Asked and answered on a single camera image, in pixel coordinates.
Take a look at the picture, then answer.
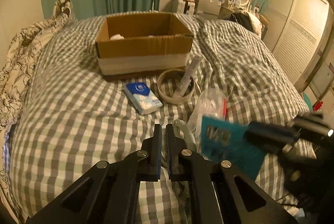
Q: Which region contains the white tube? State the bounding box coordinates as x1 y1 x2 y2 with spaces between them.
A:
172 56 202 98

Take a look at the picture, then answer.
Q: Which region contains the clear floss pick jar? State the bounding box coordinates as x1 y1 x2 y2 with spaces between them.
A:
186 88 229 148

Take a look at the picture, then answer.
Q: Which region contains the beige tape roll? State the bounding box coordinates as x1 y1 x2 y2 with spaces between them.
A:
157 68 195 105

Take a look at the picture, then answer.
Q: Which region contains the brown cardboard box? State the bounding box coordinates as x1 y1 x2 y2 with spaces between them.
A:
95 12 194 79

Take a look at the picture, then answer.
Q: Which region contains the silver mini fridge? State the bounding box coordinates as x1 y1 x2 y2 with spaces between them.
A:
195 0 222 16

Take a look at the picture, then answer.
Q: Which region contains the grey checkered bed cover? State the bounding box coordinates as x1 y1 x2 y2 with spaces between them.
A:
5 15 309 221

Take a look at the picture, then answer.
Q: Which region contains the white knit glove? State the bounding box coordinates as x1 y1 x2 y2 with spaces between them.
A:
110 34 125 41

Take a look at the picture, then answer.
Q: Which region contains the white hard suitcase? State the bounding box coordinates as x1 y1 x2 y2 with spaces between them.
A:
172 0 195 15

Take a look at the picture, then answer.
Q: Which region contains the blue tissue pack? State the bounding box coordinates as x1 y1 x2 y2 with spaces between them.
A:
124 83 163 115

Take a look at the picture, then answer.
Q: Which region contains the floral white duvet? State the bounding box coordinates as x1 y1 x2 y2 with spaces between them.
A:
1 18 66 130

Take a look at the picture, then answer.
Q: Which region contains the teal booklet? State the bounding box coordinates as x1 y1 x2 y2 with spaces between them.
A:
201 116 266 180

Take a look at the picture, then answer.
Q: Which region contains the white louvered wardrobe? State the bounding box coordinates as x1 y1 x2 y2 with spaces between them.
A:
263 0 329 84

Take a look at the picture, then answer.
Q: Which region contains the white dressing table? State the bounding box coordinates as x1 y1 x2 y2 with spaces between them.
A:
218 6 238 20

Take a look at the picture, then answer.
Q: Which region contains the checkered pillow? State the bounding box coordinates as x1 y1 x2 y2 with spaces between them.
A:
52 0 78 26

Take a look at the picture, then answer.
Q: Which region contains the grey metal caliper tool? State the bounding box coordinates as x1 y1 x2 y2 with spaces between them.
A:
173 119 197 152

